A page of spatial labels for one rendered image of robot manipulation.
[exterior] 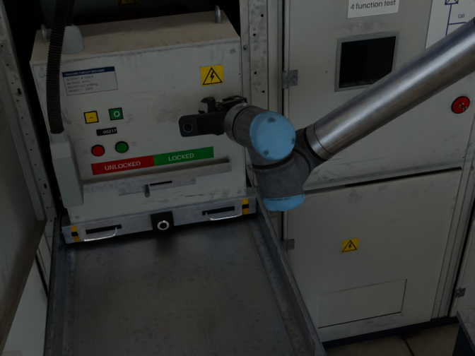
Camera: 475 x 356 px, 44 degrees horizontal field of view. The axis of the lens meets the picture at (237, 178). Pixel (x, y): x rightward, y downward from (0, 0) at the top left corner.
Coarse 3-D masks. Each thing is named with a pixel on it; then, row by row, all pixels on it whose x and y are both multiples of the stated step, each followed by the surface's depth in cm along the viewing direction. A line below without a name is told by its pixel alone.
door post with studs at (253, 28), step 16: (240, 0) 151; (256, 0) 152; (240, 16) 154; (256, 16) 154; (240, 32) 156; (256, 32) 157; (256, 48) 159; (256, 64) 162; (256, 80) 164; (256, 96) 167
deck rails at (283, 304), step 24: (264, 216) 161; (264, 240) 163; (72, 264) 158; (264, 264) 155; (72, 288) 150; (288, 288) 143; (72, 312) 144; (288, 312) 141; (72, 336) 137; (288, 336) 135; (312, 336) 126
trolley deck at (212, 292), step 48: (96, 240) 166; (144, 240) 165; (192, 240) 165; (240, 240) 164; (48, 288) 151; (96, 288) 151; (144, 288) 150; (192, 288) 149; (240, 288) 149; (48, 336) 138; (96, 336) 138; (144, 336) 137; (192, 336) 136; (240, 336) 136
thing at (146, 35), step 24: (96, 24) 154; (120, 24) 153; (144, 24) 152; (168, 24) 152; (192, 24) 151; (216, 24) 150; (96, 48) 140; (120, 48) 139; (144, 48) 138; (240, 48) 143; (240, 72) 146
